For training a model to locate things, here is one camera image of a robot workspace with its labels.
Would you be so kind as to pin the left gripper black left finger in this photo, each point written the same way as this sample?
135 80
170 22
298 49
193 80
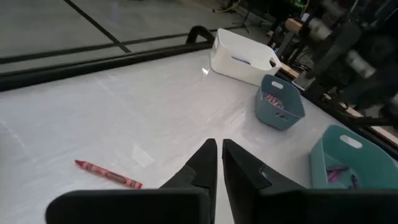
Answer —
186 205

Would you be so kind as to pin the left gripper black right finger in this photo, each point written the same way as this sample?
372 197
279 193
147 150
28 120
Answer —
258 202

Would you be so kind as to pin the purple crayon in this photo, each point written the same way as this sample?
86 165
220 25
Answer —
354 182
337 169
333 177

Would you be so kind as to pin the red crayon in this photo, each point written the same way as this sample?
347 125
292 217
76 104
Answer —
277 103
270 99
109 175

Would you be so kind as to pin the small teal plastic bin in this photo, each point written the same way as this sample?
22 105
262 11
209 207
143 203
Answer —
280 119

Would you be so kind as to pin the blue crayon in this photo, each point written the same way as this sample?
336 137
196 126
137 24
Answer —
241 59

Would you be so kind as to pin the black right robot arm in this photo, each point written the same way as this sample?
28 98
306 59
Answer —
342 59

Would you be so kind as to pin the large teal plastic bin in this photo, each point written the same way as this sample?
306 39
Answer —
367 161

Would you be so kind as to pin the white plastic bin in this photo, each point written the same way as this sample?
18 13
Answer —
236 70

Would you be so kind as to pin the grey desk with wooden top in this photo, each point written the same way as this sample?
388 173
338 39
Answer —
294 25

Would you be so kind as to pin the black tripod stand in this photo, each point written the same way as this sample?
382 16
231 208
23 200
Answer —
244 20

